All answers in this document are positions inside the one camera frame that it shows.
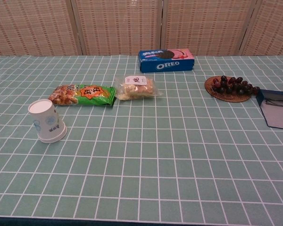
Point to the blue Oreo cookie box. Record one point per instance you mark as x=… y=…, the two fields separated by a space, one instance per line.
x=166 y=63

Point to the round woven rattan coaster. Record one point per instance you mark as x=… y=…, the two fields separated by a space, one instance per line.
x=235 y=97

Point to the clear bag of pastries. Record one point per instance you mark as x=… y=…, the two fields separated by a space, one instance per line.
x=136 y=90

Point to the open blue case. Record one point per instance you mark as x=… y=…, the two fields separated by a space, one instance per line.
x=277 y=113

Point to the green white checked tablecloth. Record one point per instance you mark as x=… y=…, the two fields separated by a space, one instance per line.
x=155 y=153

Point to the dark thin eyeglasses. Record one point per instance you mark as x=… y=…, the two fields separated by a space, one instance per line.
x=277 y=101

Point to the green snack bag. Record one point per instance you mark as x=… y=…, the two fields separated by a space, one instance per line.
x=89 y=95

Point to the bunch of dark red grapes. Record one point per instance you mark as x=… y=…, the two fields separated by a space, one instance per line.
x=235 y=86

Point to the woven bamboo screen panel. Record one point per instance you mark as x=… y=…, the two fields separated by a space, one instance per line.
x=273 y=26
x=118 y=26
x=33 y=26
x=207 y=23

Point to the white paper cup blue print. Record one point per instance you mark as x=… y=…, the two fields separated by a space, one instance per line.
x=46 y=117

